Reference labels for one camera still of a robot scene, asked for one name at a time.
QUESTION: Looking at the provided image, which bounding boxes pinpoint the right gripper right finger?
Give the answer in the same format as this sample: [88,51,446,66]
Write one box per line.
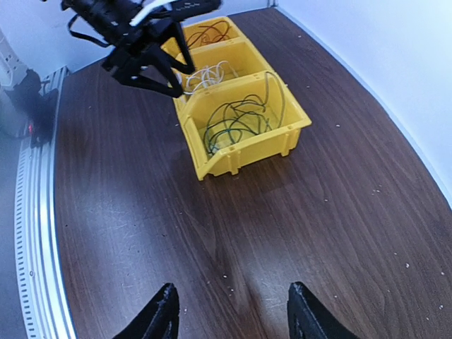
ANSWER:
[287,282,357,338]

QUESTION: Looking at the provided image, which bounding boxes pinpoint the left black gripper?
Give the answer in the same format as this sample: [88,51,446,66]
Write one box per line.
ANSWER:
[61,1,195,98]

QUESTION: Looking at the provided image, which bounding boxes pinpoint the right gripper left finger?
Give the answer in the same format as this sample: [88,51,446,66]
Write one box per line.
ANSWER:
[113,283,179,339]

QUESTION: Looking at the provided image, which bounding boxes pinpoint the white cable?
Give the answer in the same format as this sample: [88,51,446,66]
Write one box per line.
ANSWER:
[176,59,239,96]

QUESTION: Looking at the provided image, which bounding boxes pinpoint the red cable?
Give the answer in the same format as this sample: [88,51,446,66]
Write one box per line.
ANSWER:
[185,20,232,49]

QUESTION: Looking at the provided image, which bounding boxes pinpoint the cable bundle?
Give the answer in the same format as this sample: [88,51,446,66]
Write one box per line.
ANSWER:
[203,72,287,156]

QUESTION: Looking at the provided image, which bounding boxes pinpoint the left yellow plastic bin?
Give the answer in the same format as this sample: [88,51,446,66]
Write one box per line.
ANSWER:
[182,16,248,53]

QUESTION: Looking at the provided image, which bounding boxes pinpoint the yellow plastic bin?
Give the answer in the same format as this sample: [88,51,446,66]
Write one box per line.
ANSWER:
[176,39,270,95]
[174,71,312,180]
[182,16,248,53]

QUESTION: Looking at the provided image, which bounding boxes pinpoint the middle yellow plastic bin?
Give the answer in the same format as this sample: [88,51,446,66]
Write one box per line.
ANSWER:
[176,39,270,95]

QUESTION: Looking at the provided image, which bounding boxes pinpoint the right yellow plastic bin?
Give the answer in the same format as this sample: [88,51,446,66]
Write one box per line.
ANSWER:
[174,71,312,180]

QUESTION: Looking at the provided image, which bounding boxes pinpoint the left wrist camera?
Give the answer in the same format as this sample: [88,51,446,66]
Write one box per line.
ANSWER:
[129,0,224,26]

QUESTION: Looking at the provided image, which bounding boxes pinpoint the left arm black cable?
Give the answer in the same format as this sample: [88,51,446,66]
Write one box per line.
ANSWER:
[66,13,110,49]

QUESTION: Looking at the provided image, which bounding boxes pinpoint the left aluminium frame post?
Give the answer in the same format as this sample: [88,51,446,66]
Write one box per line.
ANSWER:
[267,0,279,7]

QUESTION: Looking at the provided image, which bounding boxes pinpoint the front aluminium rail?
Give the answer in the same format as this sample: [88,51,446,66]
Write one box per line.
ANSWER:
[13,66,77,339]

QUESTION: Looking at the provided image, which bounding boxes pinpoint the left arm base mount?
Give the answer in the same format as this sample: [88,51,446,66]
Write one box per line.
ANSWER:
[21,69,59,148]

